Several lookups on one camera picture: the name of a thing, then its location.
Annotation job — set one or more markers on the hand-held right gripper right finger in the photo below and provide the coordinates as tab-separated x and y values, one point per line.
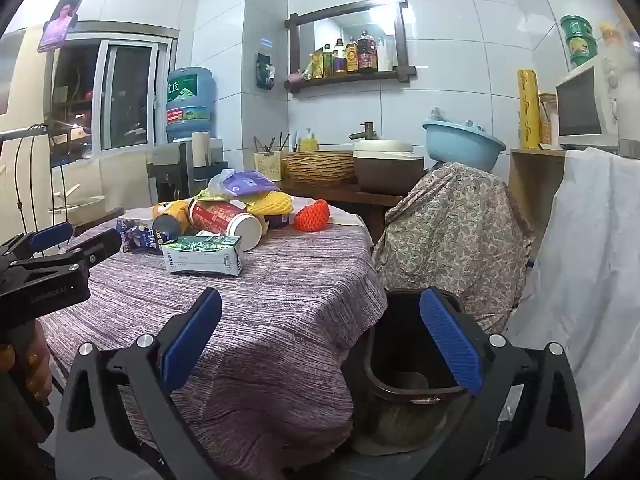
452	347

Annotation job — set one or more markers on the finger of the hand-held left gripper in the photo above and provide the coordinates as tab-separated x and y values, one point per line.
97	252
50	236

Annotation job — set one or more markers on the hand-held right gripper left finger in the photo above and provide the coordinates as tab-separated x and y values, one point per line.
192	342

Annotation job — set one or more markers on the blue foil snack bag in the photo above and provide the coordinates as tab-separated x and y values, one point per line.
140	239

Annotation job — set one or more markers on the dark brown trash bin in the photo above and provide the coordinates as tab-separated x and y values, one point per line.
400	340

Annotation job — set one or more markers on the yellow chips can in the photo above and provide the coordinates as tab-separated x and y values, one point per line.
167	225

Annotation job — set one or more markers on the orange label juice bottle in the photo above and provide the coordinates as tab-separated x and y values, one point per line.
172	206

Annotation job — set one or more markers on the person's left hand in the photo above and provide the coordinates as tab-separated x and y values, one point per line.
37	365

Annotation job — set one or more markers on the green drink carton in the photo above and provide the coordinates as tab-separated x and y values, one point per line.
205	256

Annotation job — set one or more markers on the grey water dispenser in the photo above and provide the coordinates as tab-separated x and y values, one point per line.
172	170

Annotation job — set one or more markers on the floral patterned cloth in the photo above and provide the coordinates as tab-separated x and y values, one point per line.
450	230

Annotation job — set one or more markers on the paper towel roll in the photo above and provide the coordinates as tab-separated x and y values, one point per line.
201	149

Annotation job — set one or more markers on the small purple cup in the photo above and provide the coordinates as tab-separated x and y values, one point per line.
277	220

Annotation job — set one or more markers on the white cloth cover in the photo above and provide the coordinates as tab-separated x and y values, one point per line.
585	270

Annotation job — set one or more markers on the yellow foam fruit net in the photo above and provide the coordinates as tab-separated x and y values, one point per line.
272	202

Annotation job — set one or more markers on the sliding window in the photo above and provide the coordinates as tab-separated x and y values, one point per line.
125	90

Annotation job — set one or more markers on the purple plastic bag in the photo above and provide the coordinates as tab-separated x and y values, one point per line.
250	182

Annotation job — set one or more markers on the red foam fruit net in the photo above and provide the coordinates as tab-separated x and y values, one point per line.
312	216

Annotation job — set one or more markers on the blue water jug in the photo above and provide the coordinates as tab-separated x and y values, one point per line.
190	102

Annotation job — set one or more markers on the wooden sink counter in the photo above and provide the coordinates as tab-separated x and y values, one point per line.
345	199

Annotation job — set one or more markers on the light wooden shelf unit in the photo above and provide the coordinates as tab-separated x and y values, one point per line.
535	180

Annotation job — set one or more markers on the brown and white sink basin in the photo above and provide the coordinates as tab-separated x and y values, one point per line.
387	170

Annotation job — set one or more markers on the cream chopstick holder basket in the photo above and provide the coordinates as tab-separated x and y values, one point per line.
267	164

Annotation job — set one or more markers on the light blue plastic basin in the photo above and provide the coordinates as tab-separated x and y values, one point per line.
462	142

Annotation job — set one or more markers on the woven wicker basket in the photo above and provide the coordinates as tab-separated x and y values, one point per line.
320	166

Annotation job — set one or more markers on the yellow soap dispenser bottle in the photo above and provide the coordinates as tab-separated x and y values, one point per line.
308	141

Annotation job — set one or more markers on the bronze faucet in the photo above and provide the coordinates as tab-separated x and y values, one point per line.
366	131

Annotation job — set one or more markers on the glass jar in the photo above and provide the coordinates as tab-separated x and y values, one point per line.
547	120

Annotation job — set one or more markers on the yellow wrap roll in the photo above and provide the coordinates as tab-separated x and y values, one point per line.
528	110

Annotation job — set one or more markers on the small pink pot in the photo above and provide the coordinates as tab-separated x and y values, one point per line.
294	78

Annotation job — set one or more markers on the white microwave oven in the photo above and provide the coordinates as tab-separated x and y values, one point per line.
582	105

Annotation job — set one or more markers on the row of condiment bottles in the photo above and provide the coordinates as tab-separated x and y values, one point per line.
360	55

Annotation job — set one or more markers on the green plastic tub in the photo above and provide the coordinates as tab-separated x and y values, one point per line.
580	49
575	25

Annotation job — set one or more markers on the white bottle yellow cap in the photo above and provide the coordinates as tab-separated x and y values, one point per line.
614	60

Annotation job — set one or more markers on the smartphone on mount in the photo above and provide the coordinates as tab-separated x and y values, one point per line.
62	20

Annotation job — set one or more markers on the black bag on wall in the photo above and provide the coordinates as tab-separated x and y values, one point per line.
262	71

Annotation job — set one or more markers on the dark wooden wall shelf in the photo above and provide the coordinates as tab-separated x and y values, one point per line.
400	35

